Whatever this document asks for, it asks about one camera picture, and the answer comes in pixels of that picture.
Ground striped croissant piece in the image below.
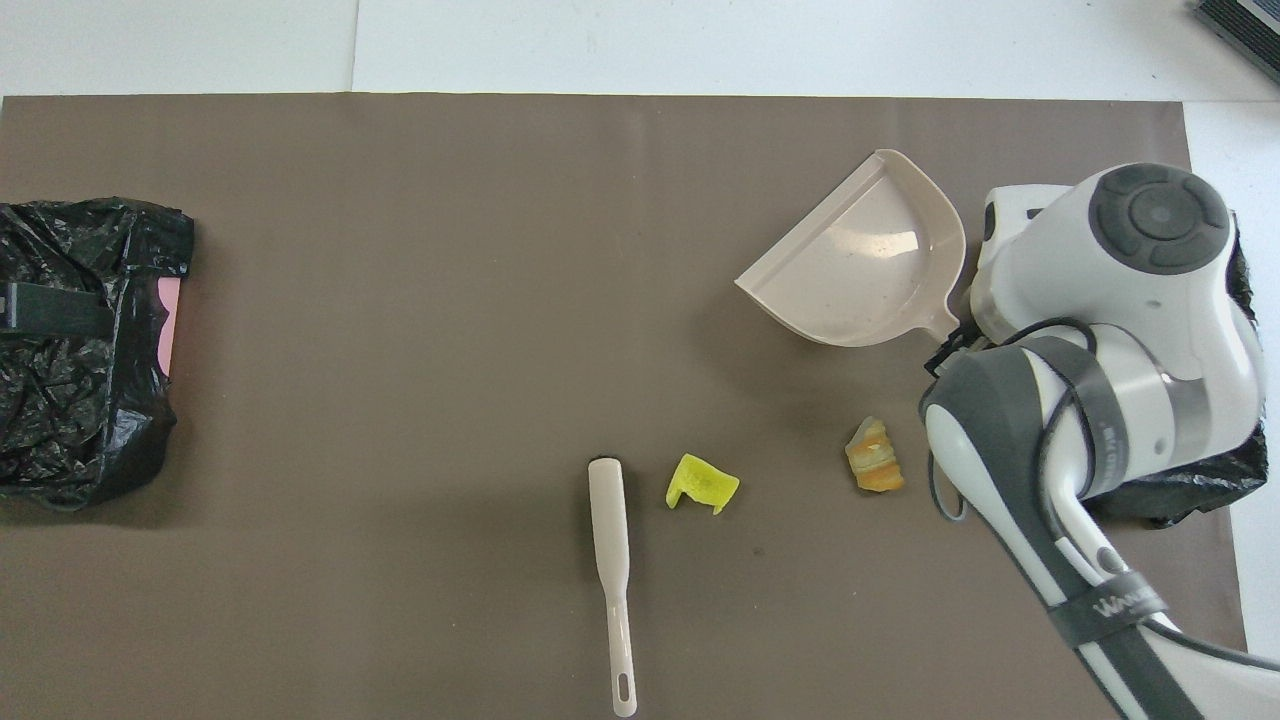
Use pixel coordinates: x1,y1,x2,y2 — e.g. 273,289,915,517
846,416,906,493

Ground beige plastic dustpan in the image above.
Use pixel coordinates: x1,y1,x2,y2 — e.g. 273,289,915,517
734,149,968,348

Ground yellow sponge piece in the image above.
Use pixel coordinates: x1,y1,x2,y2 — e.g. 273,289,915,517
666,453,741,516

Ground beige hand brush black bristles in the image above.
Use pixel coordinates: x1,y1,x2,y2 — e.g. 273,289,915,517
587,456,639,719

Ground black bagged pink bin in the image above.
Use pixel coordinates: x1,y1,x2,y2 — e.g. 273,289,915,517
0,197,196,511

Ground black bagged trash bin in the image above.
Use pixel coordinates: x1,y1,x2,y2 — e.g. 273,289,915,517
1085,215,1269,529

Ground dark ribbed device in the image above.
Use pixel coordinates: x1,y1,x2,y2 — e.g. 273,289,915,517
1193,0,1280,83

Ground brown table mat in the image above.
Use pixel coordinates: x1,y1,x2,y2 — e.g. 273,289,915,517
0,94,1254,720

